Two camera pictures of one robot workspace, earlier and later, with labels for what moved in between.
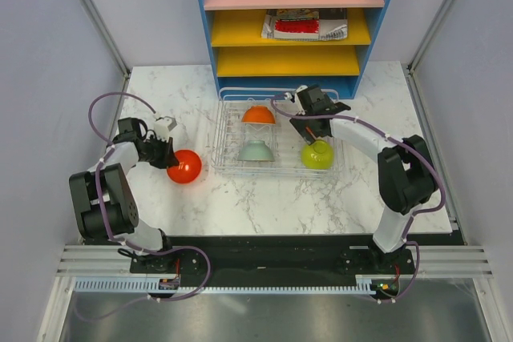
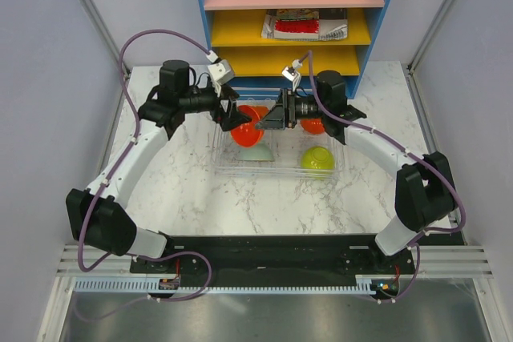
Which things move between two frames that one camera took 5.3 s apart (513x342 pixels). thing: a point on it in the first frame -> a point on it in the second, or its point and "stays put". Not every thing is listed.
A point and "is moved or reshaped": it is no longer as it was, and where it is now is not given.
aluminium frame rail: x=446 y=260 stays put
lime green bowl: x=318 y=155 is moved or reshaped
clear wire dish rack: x=252 y=136 stays put
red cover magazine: x=293 y=24 stays put
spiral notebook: x=333 y=24 stays put
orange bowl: x=187 y=170 -> x=247 y=134
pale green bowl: x=256 y=150 stays put
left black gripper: x=167 y=158 -> x=233 y=118
